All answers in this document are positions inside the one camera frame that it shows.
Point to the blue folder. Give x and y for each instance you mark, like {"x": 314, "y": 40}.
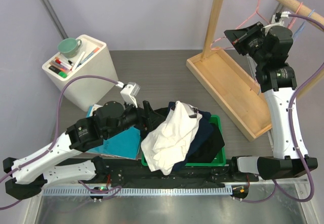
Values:
{"x": 121, "y": 139}

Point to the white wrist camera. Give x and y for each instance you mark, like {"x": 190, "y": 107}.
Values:
{"x": 278, "y": 19}
{"x": 129, "y": 92}

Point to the pink hanger of navy shirt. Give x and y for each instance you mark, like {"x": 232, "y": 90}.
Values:
{"x": 293, "y": 18}

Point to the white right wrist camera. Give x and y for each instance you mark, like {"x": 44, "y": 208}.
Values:
{"x": 278, "y": 19}

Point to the green plastic tray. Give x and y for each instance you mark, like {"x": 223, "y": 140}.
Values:
{"x": 220, "y": 158}

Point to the white square bin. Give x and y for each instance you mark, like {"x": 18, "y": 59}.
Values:
{"x": 84, "y": 92}

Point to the red marker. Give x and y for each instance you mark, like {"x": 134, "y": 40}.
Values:
{"x": 68, "y": 66}

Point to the black flower print t-shirt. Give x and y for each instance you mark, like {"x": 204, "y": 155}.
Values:
{"x": 210, "y": 145}

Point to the pink hanger of white shirt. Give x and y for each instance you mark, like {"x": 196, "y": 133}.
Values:
{"x": 243, "y": 23}

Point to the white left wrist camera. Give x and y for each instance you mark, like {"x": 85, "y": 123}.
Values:
{"x": 129, "y": 92}

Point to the green capped marker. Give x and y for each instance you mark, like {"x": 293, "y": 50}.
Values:
{"x": 62, "y": 74}

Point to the white slotted cable duct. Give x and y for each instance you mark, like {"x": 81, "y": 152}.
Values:
{"x": 128, "y": 192}

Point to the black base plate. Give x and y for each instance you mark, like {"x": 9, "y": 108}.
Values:
{"x": 132, "y": 174}

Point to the green ceramic cup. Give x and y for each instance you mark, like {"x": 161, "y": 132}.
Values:
{"x": 69, "y": 47}

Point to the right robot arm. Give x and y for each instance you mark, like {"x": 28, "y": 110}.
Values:
{"x": 269, "y": 46}

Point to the wooden clothes rack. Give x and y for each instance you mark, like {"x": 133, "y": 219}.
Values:
{"x": 229, "y": 84}

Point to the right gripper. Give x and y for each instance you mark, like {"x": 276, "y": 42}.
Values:
{"x": 234, "y": 36}

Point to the navy blue t-shirt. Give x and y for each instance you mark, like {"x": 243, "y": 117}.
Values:
{"x": 205, "y": 131}

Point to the orange tipped white pen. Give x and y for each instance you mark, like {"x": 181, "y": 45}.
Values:
{"x": 90, "y": 55}

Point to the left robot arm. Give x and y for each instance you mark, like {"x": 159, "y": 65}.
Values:
{"x": 34, "y": 173}

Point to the light blue wire hanger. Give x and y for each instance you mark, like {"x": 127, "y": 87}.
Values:
{"x": 301, "y": 27}

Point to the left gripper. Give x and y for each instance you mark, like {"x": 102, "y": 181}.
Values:
{"x": 148, "y": 119}

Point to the white t-shirt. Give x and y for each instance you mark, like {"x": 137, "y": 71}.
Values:
{"x": 169, "y": 143}

